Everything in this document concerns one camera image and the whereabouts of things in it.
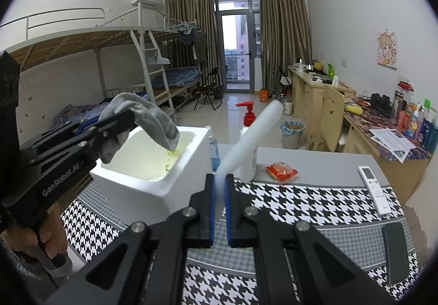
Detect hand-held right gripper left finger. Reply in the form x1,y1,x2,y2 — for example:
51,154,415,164
44,173,216,305

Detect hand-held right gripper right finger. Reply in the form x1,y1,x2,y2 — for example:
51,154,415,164
226,173,394,305

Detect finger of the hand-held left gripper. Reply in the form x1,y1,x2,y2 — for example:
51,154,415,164
25,119,101,150
21,110,136,169

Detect gray sock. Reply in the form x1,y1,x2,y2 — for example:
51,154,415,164
99,92,181,164

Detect yellow foam fruit net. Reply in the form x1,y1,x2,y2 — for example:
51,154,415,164
165,148,182,172

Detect white foam box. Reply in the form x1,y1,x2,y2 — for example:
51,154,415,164
90,125,214,223

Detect white foam lid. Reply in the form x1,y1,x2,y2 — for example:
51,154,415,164
214,100,285,220

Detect person's left forearm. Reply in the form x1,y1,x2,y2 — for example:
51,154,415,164
0,240,74,280

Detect person's left hand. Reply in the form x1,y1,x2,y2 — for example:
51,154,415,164
5,204,68,258

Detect blue spray bottle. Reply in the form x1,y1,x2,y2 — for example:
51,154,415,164
208,127,220,174

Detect red snack packet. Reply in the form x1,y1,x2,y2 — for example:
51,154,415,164
265,162,298,183

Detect black white houndstooth mat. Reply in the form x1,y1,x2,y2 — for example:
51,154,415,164
60,178,421,305

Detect white metal bunk bed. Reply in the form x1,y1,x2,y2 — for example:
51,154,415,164
151,18,204,110
0,7,177,128

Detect white lotion bottle red pump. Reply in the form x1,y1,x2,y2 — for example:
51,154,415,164
236,101,258,183

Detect trash bin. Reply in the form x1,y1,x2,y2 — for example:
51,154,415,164
280,120,305,150

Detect hanging dark clothes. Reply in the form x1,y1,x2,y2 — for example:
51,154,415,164
177,26,208,63

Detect brown curtain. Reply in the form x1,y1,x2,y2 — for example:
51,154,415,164
259,0,312,94
165,0,218,87

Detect wooden desk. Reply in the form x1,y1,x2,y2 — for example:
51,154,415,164
287,67,356,145
342,96,432,206

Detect wooden chair smiley back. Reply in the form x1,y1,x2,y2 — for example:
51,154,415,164
323,84,346,154

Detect white remote control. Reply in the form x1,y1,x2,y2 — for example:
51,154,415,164
358,165,393,216

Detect glass balcony door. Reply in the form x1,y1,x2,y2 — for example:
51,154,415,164
212,0,263,94

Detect black smartphone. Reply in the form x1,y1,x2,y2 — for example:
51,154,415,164
381,222,410,286

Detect printed papers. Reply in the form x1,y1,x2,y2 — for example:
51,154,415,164
369,127,417,163

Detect black headphones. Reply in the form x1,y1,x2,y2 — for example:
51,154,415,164
370,92,394,111

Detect cluster of toiletry bottles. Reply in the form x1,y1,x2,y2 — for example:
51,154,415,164
391,80,438,149

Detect cartoon wall poster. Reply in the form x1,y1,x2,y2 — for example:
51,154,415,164
376,29,399,66

